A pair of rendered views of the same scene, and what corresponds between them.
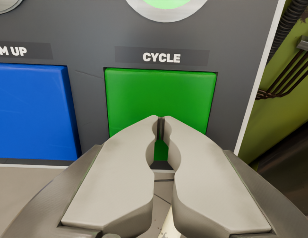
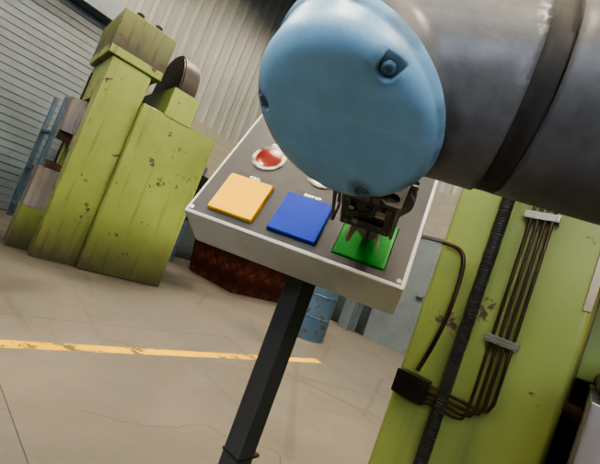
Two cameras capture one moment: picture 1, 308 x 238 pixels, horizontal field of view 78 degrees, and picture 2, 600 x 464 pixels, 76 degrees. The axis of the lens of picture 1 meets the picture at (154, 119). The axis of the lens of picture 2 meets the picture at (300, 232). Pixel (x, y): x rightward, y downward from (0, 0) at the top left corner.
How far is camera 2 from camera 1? 0.50 m
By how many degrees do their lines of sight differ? 63
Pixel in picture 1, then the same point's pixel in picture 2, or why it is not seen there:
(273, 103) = (483, 434)
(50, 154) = (302, 234)
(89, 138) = (325, 237)
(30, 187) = not seen: outside the picture
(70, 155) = (313, 237)
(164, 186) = not seen: outside the picture
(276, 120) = not seen: outside the picture
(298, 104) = (513, 434)
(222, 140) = (398, 261)
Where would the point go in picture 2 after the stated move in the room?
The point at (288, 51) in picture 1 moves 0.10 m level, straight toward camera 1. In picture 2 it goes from (480, 349) to (452, 341)
